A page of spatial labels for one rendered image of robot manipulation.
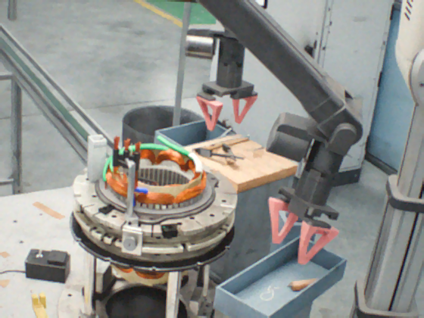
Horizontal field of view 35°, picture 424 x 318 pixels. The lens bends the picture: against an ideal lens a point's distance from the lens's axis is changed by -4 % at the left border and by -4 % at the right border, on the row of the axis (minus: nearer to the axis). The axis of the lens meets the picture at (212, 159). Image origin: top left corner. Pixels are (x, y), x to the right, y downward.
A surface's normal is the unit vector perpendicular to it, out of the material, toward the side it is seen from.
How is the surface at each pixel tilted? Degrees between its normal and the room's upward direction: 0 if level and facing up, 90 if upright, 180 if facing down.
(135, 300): 0
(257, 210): 90
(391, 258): 90
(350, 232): 0
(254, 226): 90
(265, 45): 101
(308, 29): 90
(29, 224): 0
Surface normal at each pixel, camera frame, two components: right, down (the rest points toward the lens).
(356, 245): 0.11, -0.90
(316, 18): -0.87, 0.13
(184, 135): 0.65, 0.38
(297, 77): -0.10, 0.58
